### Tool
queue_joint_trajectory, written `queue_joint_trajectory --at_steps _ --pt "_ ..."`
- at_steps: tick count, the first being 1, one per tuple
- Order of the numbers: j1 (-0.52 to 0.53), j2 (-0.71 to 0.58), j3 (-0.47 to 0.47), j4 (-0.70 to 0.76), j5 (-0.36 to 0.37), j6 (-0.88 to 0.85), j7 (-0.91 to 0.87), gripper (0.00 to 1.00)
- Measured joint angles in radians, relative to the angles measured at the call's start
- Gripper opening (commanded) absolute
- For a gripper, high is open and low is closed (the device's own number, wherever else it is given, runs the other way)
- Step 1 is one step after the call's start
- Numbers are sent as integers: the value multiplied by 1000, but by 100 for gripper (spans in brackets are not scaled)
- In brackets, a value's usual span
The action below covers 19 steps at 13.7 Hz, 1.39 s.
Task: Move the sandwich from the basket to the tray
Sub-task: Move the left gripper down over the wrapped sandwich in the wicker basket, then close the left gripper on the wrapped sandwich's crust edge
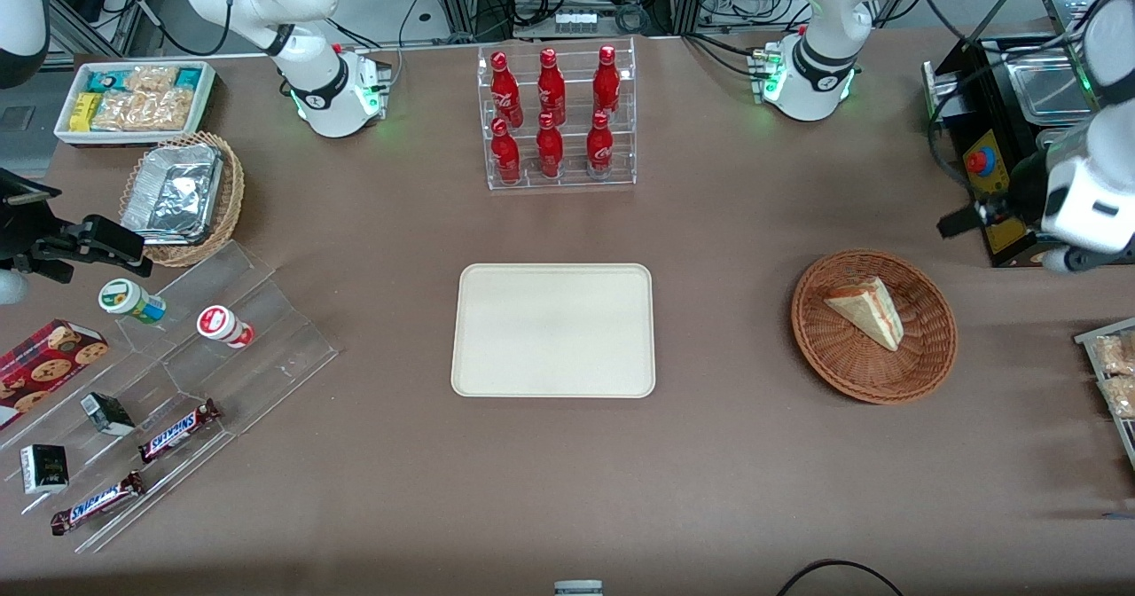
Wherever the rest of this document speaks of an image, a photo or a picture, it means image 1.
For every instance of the small black box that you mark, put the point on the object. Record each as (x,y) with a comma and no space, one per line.
(108,414)
(44,469)

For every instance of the red cola bottle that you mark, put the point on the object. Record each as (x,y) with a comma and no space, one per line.
(551,86)
(550,148)
(599,145)
(606,82)
(505,154)
(505,90)

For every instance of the wrapped bread pack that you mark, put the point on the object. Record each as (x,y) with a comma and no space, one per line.
(1117,354)
(1122,396)

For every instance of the green lid yogurt cup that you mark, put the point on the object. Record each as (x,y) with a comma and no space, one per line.
(131,301)

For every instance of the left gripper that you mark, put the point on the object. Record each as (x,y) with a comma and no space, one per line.
(1026,192)

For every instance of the beige plastic tray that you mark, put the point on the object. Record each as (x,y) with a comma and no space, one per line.
(552,330)

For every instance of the grey bread tray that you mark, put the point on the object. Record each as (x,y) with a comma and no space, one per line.
(1086,337)

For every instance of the snickers chocolate bar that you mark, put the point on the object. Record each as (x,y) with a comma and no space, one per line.
(177,430)
(96,503)

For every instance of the clear cracker bag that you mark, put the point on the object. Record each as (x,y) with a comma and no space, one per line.
(152,78)
(146,110)

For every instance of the yellow snack pack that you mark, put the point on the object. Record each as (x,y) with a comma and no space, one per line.
(84,113)

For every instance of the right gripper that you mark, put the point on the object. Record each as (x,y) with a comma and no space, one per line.
(27,234)

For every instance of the white snack bin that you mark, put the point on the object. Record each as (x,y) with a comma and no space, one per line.
(62,130)

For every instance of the teal snack pack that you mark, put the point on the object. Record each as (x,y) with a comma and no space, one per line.
(188,78)
(108,80)

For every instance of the white power strip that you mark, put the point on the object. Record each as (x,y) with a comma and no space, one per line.
(575,21)

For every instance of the metal warmer pan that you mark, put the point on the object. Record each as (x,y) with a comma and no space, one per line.
(1051,86)

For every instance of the red emergency stop button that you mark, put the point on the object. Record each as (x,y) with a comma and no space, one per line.
(980,161)

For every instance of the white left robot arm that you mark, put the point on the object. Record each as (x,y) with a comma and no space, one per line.
(825,11)

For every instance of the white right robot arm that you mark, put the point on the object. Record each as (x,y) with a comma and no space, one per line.
(306,11)

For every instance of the black yellow food warmer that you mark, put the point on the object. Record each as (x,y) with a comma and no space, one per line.
(984,90)

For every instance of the light woven wicker basket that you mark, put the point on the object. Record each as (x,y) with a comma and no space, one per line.
(232,192)

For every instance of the triangle sandwich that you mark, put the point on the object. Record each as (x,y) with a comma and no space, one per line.
(864,312)

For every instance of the clear acrylic stepped display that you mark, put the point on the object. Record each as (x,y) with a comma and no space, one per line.
(266,374)

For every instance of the red plaid cookie box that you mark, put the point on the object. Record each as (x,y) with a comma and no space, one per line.
(44,370)

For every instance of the red lid yogurt cup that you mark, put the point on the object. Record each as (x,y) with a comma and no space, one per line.
(223,325)

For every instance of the small grey box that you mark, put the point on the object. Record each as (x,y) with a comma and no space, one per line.
(578,589)

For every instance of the round brown wicker basket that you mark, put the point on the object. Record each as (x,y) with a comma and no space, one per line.
(922,356)

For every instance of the aluminium foil container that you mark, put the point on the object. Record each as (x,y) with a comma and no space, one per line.
(173,192)

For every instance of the clear acrylic bottle rack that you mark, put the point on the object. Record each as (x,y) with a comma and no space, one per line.
(572,179)

